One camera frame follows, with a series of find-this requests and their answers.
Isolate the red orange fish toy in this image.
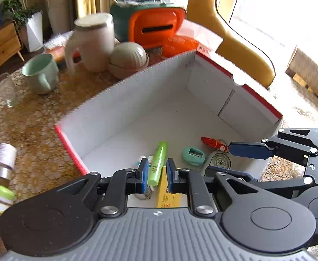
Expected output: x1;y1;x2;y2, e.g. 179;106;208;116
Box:
201;136;229;153

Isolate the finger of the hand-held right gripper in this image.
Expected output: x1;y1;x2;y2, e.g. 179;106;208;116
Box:
204;165;312;199
229;128;318;166

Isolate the white standing air conditioner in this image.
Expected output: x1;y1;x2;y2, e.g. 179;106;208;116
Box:
41;0;79;33

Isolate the round beige container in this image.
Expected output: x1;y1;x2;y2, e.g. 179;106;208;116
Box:
107;42;149;79

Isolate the white planter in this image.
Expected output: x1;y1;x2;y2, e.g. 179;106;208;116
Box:
26;11;44;53

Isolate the beige bench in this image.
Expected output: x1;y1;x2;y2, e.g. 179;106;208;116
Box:
285;46;318;105

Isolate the orange flat packet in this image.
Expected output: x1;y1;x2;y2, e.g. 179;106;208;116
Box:
45;46;81;62

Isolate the clear drinking glass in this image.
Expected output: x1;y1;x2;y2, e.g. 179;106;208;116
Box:
0;72;19;107

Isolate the white pill bottle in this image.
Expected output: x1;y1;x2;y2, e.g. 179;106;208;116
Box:
0;143;17;181

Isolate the green label spice jar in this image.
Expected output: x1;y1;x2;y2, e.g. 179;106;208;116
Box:
0;184;17;213

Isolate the grey green correction tape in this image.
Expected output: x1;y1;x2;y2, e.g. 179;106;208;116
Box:
204;152;232;176

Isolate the teal round pencil sharpener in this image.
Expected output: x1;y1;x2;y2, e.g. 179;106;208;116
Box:
181;147;206;166

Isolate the pink white plastic bag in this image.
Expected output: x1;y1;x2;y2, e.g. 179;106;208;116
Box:
175;19;223;53

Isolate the yellow small box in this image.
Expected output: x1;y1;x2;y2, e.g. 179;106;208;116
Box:
156;166;188;208

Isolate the beige lidded mug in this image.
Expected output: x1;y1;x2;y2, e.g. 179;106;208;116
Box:
65;13;115;74

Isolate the green highlighter pen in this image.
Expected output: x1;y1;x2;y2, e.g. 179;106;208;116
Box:
147;141;168;187

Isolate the crinkled plastic wrapper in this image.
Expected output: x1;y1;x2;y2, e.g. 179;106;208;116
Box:
43;31;75;50

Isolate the orange plastic packet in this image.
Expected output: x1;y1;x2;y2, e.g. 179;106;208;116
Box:
162;35;200;57

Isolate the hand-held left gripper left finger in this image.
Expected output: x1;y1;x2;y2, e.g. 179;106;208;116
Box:
54;158;150;218

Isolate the orange green tissue box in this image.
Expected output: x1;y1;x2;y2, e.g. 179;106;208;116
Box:
110;0;187;50

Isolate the green ceramic mug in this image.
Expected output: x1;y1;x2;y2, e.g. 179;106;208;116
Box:
22;54;60;95

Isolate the yellow giraffe toy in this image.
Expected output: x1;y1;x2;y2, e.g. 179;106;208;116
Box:
187;0;275;89

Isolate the red cardboard box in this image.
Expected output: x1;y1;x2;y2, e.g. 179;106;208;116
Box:
54;49;284;210

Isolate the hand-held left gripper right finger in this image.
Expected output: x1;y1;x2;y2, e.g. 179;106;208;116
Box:
166;158;259;218

